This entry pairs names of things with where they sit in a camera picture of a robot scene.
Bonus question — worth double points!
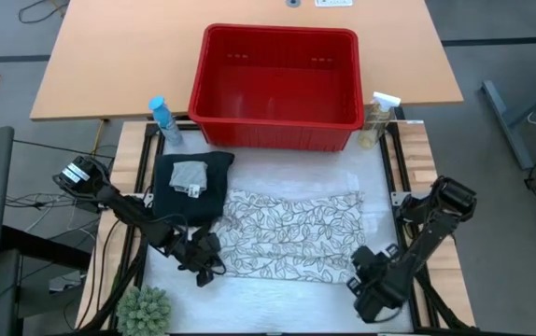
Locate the blue denim jeans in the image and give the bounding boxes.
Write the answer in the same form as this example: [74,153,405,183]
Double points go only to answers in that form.
[151,150,235,228]

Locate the black aluminium table frame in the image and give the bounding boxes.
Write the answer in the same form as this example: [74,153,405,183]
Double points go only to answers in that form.
[104,119,473,336]

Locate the black desk frame beam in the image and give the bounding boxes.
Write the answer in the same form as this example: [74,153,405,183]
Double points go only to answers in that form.
[0,226,92,271]

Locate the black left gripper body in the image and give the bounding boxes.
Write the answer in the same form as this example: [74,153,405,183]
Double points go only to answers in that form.
[169,232,226,275]

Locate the wooden table base board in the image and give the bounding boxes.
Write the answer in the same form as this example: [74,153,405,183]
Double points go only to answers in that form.
[75,119,477,330]

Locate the yellow cable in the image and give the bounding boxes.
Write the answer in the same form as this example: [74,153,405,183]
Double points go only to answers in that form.
[89,119,109,158]

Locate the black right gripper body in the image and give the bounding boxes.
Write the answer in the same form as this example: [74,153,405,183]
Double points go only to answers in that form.
[351,245,409,300]

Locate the orange wooden desk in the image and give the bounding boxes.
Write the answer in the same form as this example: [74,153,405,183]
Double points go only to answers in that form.
[28,0,464,122]

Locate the white grey patterned garment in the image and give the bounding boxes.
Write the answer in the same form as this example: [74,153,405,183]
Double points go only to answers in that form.
[210,189,367,285]

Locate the grey metal desk leg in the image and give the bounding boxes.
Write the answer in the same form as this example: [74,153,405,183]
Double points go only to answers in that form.
[480,60,536,172]

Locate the blue air freshener spray bottle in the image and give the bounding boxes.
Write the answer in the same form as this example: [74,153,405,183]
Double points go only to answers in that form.
[148,96,185,147]

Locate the white and black cable bundle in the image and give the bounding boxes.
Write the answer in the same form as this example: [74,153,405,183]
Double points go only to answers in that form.
[4,186,106,221]

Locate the red plastic laundry bin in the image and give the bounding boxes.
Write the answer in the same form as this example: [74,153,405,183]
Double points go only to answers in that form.
[187,23,366,153]

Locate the green succulent plant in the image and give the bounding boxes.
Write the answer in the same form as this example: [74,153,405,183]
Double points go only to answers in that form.
[116,285,173,336]

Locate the clear spray bottle white trigger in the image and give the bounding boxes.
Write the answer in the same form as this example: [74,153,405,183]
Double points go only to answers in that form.
[358,91,402,150]

